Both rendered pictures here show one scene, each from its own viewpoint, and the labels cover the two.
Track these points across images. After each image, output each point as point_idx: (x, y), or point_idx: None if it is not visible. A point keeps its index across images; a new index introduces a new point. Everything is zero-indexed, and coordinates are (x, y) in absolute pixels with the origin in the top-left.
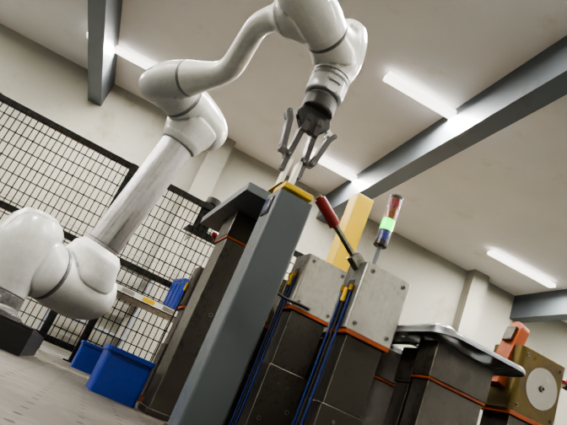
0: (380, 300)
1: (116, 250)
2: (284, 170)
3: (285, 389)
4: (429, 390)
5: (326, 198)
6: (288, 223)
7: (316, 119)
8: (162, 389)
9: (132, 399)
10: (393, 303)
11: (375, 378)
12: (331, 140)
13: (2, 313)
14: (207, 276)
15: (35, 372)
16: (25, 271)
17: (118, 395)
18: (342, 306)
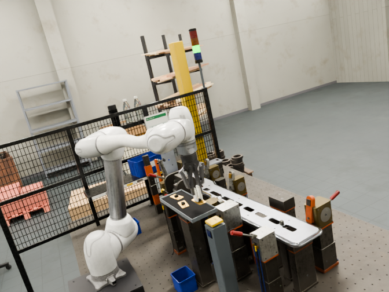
0: (268, 245)
1: (125, 215)
2: (195, 196)
3: (241, 254)
4: (296, 255)
5: (234, 232)
6: (221, 237)
7: (192, 164)
8: (202, 278)
9: (195, 287)
10: (272, 241)
11: None
12: (203, 167)
13: (118, 277)
14: (189, 237)
15: None
16: (112, 260)
17: (191, 290)
18: (257, 252)
